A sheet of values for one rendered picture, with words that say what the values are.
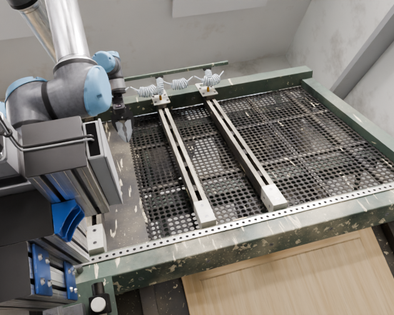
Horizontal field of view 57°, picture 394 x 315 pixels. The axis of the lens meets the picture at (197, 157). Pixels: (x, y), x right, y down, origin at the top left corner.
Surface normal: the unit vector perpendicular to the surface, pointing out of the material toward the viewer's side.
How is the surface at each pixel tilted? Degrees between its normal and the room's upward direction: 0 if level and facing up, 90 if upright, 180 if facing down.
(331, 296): 90
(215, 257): 148
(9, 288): 90
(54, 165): 90
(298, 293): 90
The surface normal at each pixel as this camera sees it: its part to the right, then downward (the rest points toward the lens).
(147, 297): 0.07, -0.40
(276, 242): 0.25, 0.55
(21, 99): -0.13, -0.34
